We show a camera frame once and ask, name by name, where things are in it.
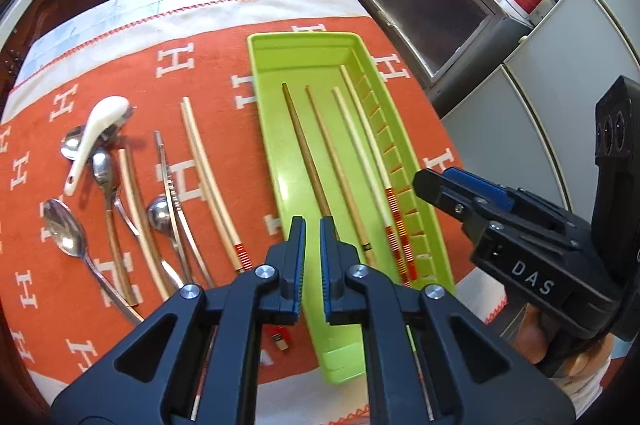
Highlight tan wooden chopstick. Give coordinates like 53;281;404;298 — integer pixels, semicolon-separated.
118;149;166;302
124;147;172;300

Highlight small round steel spoon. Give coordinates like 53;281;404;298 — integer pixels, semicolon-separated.
146;196;187;290

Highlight green plastic tray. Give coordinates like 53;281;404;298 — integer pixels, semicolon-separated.
247;32;456;386

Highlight white chopstick red stripes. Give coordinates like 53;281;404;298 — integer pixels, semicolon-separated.
340;66;418;280
185;97;292;351
180;101;286;353
332;87;411;288

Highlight orange patterned blanket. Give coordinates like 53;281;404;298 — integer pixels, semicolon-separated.
0;0;511;425

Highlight large steel spoon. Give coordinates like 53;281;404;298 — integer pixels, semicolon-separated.
41;199;145;325

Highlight light wooden chopstick black band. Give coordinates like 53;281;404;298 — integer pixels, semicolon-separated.
306;86;375;268

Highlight dark brown wooden chopstick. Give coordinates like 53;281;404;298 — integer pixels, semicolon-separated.
281;83;335;221

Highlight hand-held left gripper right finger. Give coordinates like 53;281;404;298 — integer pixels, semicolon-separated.
320;216;576;425

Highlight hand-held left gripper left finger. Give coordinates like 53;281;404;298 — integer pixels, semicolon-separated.
50;216;307;425

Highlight brown-handled steel spoon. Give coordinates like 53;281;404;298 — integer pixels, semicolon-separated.
91;151;138;307

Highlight white ceramic spoon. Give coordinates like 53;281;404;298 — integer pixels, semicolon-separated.
63;96;132;196

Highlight person's right hand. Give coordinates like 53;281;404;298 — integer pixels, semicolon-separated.
515;307;613;386

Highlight white refrigerator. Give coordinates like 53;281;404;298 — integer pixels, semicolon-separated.
432;0;640;226

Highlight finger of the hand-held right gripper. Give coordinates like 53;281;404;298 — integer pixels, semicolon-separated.
442;166;576;227
414;168;511;251

